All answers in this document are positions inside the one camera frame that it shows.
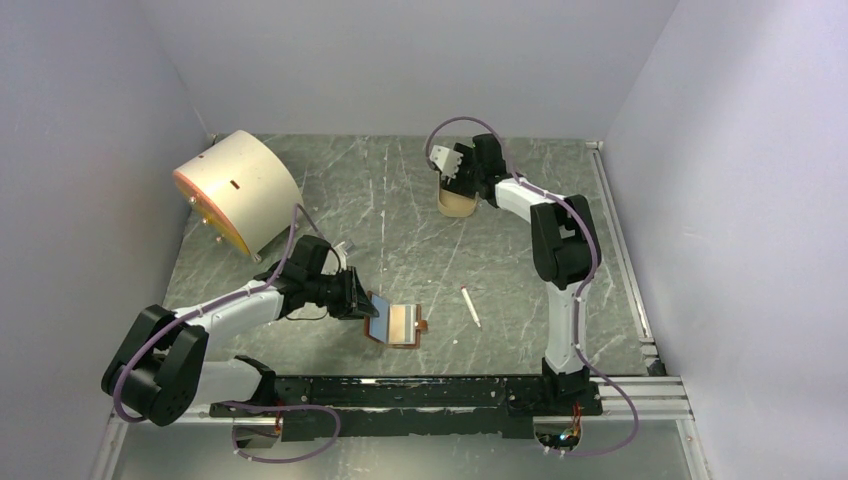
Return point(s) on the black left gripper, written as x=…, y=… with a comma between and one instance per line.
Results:
x=354, y=303

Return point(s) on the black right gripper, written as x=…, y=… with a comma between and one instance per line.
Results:
x=456, y=185

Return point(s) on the brown leather card holder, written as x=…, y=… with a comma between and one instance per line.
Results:
x=376, y=328

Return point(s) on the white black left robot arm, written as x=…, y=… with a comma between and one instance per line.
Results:
x=161, y=369

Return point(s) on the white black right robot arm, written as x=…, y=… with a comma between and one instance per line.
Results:
x=565, y=253

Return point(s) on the beige card tray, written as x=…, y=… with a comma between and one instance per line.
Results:
x=455, y=199

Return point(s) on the red capped white marker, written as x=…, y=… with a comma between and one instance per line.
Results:
x=471, y=307

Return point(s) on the beige cylindrical drum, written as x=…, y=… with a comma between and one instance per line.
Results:
x=241, y=188

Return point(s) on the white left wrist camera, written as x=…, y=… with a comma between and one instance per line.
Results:
x=341, y=252

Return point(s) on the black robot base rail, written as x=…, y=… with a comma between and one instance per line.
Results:
x=352, y=406

